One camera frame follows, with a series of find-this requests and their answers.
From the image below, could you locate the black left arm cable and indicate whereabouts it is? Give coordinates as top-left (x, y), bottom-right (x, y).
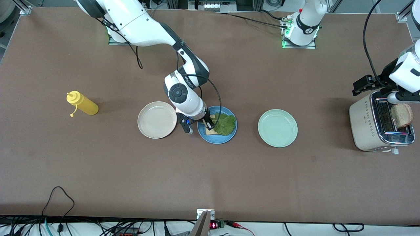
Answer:
top-left (363, 0), bottom-right (391, 88)

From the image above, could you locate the aluminium profile corner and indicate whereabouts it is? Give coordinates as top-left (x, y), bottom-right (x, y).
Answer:
top-left (13, 0), bottom-right (32, 15)
top-left (395, 0), bottom-right (414, 23)

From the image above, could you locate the beige round plate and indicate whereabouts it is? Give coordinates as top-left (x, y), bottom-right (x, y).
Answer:
top-left (137, 101), bottom-right (178, 139)

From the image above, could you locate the metal rack with lights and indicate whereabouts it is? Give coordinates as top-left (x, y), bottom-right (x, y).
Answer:
top-left (189, 0), bottom-right (237, 12)

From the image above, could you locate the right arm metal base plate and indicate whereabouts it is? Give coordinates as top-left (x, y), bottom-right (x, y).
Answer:
top-left (108, 13), bottom-right (145, 46)

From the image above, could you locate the beige chrome toaster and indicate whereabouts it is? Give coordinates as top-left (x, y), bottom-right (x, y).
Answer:
top-left (349, 91), bottom-right (415, 154)

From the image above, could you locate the thin looped black cable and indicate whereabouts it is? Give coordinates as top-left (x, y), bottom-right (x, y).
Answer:
top-left (41, 186), bottom-right (75, 226)

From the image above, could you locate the blue round plate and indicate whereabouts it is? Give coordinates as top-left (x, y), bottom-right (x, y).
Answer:
top-left (197, 106), bottom-right (238, 145)

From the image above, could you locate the red wire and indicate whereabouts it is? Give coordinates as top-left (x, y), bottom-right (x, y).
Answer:
top-left (226, 221), bottom-right (255, 236)

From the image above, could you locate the light green round plate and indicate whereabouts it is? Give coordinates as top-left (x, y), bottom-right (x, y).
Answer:
top-left (258, 109), bottom-right (298, 148)

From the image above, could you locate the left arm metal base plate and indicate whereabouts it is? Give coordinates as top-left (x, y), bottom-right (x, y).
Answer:
top-left (281, 16), bottom-right (317, 49)

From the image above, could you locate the black cable across table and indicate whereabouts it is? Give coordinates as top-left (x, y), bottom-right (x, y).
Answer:
top-left (213, 12), bottom-right (291, 29)

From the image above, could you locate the yellow squeeze bottle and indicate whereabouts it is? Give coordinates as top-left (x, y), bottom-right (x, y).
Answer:
top-left (66, 91), bottom-right (99, 117)

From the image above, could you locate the brown crust bread slice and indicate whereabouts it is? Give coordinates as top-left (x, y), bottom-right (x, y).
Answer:
top-left (390, 103), bottom-right (414, 129)
top-left (205, 114), bottom-right (220, 135)

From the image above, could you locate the metal camera pole bracket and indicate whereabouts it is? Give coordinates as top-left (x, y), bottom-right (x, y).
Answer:
top-left (189, 209), bottom-right (216, 236)

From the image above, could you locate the green lettuce leaf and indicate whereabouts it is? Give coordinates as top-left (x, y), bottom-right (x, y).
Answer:
top-left (213, 113), bottom-right (237, 137)

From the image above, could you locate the black oval cable loop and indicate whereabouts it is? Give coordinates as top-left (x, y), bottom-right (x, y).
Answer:
top-left (333, 223), bottom-right (365, 232)

